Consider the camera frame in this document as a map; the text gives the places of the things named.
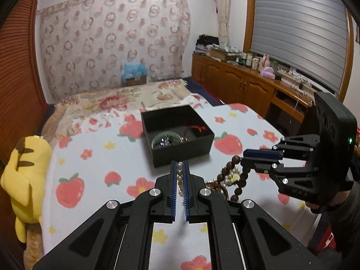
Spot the floral bed blanket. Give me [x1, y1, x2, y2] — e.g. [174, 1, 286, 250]
[22, 77, 214, 270]

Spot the green jade bangle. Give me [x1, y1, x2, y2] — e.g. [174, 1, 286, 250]
[151, 130, 183, 150]

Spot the brown wooden bead bracelet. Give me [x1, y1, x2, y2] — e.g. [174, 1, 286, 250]
[212, 155, 251, 203]

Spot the stack of folded clothes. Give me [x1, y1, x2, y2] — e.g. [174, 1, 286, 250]
[194, 34, 219, 56]

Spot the black open jewelry box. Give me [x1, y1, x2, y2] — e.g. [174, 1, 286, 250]
[141, 105, 215, 168]

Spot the brown louvered wardrobe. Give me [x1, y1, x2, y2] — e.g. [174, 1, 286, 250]
[1, 0, 48, 165]

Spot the wooden sideboard cabinet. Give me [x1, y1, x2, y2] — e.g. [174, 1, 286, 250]
[192, 54, 319, 136]

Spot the grey window blind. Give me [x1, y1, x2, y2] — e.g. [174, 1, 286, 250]
[251, 0, 348, 93]

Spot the small pearl bracelet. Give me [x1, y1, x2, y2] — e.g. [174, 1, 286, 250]
[223, 166, 243, 188]

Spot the beige tied window curtain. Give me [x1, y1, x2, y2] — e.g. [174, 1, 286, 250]
[216, 0, 231, 45]

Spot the blue tissue cardboard box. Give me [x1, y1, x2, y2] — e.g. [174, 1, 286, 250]
[121, 63, 148, 87]

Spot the pink circle pattern curtain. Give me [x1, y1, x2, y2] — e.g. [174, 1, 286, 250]
[39, 0, 191, 101]

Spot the silver rhinestone hair clip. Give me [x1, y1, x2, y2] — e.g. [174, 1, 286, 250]
[159, 135, 176, 148]

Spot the yellow plush toy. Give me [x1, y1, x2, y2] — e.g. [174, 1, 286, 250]
[1, 135, 52, 243]

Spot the person's right hand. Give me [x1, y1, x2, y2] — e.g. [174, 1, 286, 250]
[305, 190, 351, 211]

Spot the red string bracelet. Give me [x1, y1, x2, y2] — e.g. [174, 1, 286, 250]
[182, 124, 209, 140]

